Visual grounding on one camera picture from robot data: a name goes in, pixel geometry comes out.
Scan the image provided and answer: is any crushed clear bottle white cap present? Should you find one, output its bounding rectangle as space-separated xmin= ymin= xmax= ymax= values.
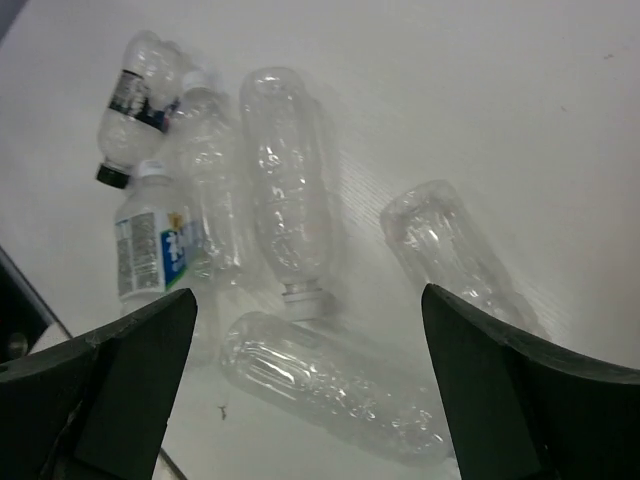
xmin=171 ymin=67 xmax=250 ymax=286

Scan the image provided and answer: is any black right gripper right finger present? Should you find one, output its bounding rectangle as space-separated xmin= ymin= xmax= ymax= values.
xmin=421 ymin=284 xmax=639 ymax=479

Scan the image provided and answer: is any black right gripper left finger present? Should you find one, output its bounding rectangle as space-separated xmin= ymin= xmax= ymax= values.
xmin=1 ymin=289 xmax=198 ymax=479

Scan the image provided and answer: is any clear bottle blue white label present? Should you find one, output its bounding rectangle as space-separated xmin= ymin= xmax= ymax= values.
xmin=114 ymin=159 xmax=213 ymax=314

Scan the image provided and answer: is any tall clear bottle white cap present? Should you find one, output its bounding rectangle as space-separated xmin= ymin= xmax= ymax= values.
xmin=239 ymin=67 xmax=332 ymax=322

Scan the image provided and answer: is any clear bottle black cap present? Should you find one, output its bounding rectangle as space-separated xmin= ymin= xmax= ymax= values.
xmin=96 ymin=30 xmax=185 ymax=189

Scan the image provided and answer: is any clear bottle front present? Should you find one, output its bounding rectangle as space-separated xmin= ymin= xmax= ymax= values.
xmin=219 ymin=312 xmax=453 ymax=467

